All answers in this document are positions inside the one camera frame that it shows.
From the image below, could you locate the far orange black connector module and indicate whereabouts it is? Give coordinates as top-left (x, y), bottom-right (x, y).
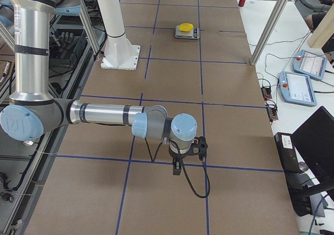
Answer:
top-left (259, 78), bottom-right (272, 100)

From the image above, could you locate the near blue teach pendant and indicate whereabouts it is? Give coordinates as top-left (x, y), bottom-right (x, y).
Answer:
top-left (279, 72), bottom-right (317, 107)

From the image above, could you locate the yellow mango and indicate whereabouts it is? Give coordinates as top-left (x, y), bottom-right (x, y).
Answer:
top-left (178, 23), bottom-right (194, 32)

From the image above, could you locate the near orange black connector module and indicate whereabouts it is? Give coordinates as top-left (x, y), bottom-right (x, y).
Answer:
top-left (265, 99), bottom-right (279, 122)

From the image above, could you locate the aluminium frame post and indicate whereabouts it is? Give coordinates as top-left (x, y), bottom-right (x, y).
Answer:
top-left (249, 0), bottom-right (288, 66)

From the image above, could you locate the orange black connector module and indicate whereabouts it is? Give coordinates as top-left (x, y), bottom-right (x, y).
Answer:
top-left (259, 78), bottom-right (272, 100)
top-left (265, 99), bottom-right (279, 122)

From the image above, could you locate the white pedestal column with base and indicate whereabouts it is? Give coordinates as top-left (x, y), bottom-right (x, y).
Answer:
top-left (97, 0), bottom-right (140, 71)

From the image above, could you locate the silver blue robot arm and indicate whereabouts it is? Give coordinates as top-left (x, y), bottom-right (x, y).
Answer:
top-left (1, 0), bottom-right (197, 175)

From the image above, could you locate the black box with label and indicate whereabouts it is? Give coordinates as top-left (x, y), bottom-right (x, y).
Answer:
top-left (274, 132), bottom-right (303, 173)

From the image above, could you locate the seated person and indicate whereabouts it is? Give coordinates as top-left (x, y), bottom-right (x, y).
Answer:
top-left (304, 11), bottom-right (327, 32)

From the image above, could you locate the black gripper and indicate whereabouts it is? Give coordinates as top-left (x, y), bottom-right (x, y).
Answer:
top-left (169, 146), bottom-right (194, 175)

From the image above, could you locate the far blue teach pendant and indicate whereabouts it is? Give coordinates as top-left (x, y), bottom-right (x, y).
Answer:
top-left (293, 50), bottom-right (328, 80)

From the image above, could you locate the blue teach pendant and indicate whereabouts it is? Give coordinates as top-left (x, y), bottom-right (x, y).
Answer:
top-left (279, 72), bottom-right (317, 107)
top-left (293, 50), bottom-right (328, 80)

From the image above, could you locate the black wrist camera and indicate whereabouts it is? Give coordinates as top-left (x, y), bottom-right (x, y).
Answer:
top-left (192, 136), bottom-right (208, 163)

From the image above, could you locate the silver electronic kitchen scale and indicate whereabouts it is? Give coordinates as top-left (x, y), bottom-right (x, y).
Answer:
top-left (175, 25), bottom-right (200, 39)

